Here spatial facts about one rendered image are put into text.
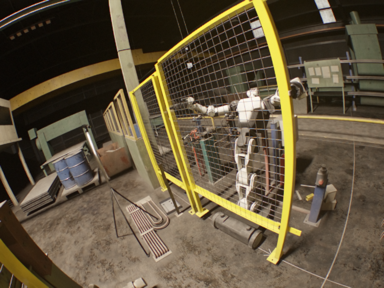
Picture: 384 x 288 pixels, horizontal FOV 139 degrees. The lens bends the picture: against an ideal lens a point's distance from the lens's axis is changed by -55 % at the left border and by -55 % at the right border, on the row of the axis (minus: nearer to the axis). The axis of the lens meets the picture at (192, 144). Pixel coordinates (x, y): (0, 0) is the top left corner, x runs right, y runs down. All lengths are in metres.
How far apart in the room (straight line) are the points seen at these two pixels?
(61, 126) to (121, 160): 7.22
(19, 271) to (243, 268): 1.58
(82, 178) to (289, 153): 4.56
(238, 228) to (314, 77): 6.05
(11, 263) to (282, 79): 1.25
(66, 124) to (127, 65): 8.43
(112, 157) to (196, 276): 3.62
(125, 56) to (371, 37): 9.52
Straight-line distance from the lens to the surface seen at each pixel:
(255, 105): 1.43
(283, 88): 0.75
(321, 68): 6.70
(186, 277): 1.71
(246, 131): 1.42
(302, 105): 6.73
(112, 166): 4.48
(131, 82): 2.97
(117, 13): 3.59
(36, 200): 5.46
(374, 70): 9.19
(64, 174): 5.06
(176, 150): 1.79
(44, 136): 11.32
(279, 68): 0.75
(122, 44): 3.21
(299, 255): 1.75
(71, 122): 10.93
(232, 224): 1.73
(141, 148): 2.84
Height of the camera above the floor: 1.50
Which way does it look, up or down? 17 degrees down
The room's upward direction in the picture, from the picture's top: 15 degrees counter-clockwise
